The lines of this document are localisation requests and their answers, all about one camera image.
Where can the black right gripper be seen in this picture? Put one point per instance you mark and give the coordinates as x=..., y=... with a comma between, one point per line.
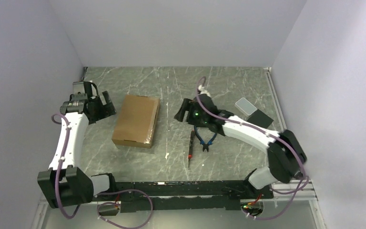
x=188, y=105

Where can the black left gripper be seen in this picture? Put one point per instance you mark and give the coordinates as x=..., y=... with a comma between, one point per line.
x=106, y=110

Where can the red utility knife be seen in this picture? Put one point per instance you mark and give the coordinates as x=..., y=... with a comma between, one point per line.
x=190, y=151

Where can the brown cardboard express box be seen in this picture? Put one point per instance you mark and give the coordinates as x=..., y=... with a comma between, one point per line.
x=135, y=125

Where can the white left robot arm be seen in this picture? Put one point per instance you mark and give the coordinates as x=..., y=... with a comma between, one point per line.
x=64, y=183

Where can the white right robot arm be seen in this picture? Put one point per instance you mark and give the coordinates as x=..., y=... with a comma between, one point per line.
x=284, y=153

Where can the small grey white box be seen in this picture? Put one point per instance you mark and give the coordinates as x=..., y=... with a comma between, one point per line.
x=245, y=107

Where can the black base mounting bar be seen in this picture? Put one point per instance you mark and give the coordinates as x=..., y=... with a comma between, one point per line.
x=176, y=195

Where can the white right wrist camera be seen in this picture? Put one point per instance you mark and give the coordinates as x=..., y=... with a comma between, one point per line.
x=202, y=90

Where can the aluminium rail frame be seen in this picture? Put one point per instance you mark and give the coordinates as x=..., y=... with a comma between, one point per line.
x=64, y=184

